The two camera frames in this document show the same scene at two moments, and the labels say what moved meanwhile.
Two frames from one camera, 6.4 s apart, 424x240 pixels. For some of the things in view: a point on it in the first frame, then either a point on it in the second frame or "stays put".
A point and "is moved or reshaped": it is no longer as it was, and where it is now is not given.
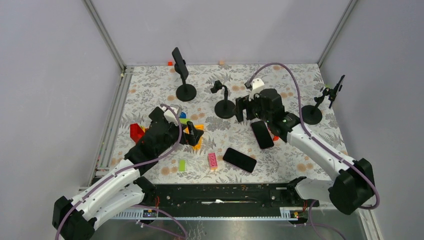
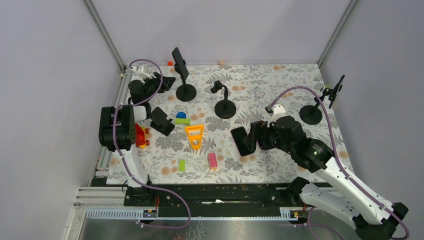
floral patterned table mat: [235, 120] stays put
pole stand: [185, 92] stays put
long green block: [184, 121] stays put
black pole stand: [224, 109] stays put
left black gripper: [194, 136] → [166, 83]
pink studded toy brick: [212, 160] stays put
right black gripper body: [254, 109] → [270, 138]
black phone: [180, 65] stays put
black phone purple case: [262, 134] is moved or reshaped
